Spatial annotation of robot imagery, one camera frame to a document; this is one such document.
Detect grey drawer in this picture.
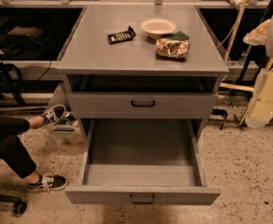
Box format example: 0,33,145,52
66,119,221,205
67,91,218,119

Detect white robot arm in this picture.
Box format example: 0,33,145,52
243,16,273,128

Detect grey top drawer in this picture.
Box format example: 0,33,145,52
67,91,218,119

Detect grey drawer cabinet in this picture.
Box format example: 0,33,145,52
59,4,228,134

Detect gold green chip bag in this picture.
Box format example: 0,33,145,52
156,31,190,59

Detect white paper bowl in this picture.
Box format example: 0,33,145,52
141,18,176,39

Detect clear plastic storage box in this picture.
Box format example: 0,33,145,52
49,111,83,144

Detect black sneaker right foot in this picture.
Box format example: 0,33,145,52
41,105,66,125

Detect black sneaker foot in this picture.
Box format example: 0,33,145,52
41,105,66,125
28,175,67,191

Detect black sneaker left foot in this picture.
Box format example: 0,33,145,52
28,175,67,191

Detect person legs black trousers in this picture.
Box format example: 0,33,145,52
0,115,47,190

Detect black office chair base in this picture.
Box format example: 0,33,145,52
0,194,27,215

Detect wooden easel frame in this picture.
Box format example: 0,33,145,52
219,0,273,128

